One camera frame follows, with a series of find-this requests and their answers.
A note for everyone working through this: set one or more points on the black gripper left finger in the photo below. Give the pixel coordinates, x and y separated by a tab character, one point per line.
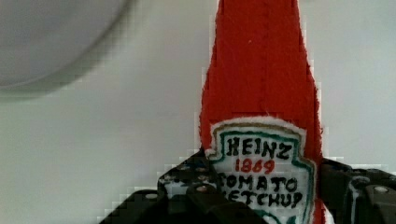
186	194

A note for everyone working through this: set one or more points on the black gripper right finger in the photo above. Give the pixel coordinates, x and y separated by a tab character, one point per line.
357	196

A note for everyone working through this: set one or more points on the red felt ketchup bottle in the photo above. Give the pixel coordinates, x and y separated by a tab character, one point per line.
259	122

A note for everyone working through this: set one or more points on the grey round plate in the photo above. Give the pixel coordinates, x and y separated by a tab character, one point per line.
41	37

